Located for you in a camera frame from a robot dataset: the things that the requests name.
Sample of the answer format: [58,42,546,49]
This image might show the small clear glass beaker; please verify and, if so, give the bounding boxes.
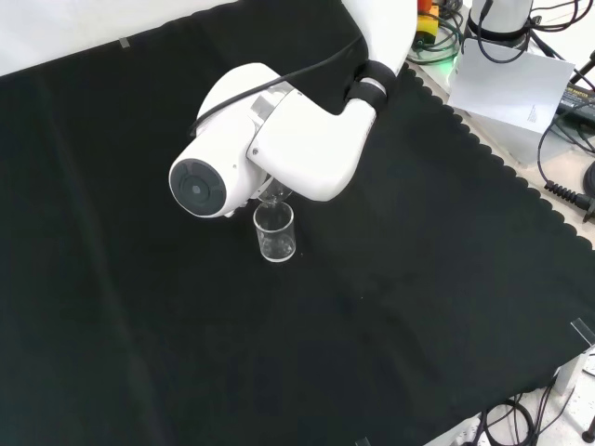
[257,179,295,209]

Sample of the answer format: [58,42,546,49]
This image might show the tall clear glass beaker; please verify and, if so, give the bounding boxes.
[252,202,298,264]

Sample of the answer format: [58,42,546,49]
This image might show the black bench cloth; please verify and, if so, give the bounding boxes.
[0,0,595,446]

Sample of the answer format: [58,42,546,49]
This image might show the grey box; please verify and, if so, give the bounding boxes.
[457,107,577,167]

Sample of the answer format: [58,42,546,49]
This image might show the yellow stop button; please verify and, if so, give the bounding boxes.
[415,0,441,46]

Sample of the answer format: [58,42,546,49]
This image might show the pale white board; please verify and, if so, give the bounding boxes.
[446,36,576,135]

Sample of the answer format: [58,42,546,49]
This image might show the white device with black band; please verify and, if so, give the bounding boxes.
[466,0,534,47]

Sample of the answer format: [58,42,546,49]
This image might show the black power adapter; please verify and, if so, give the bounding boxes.
[556,79,595,118]

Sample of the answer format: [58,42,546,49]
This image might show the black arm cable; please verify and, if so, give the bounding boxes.
[187,34,368,137]

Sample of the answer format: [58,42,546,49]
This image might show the green cable coil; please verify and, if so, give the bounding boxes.
[406,16,462,66]

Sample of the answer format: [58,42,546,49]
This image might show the black cable with ribbed plug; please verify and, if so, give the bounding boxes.
[537,111,595,213]

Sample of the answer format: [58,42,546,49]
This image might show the black looped floor cables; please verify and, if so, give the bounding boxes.
[480,398,536,446]

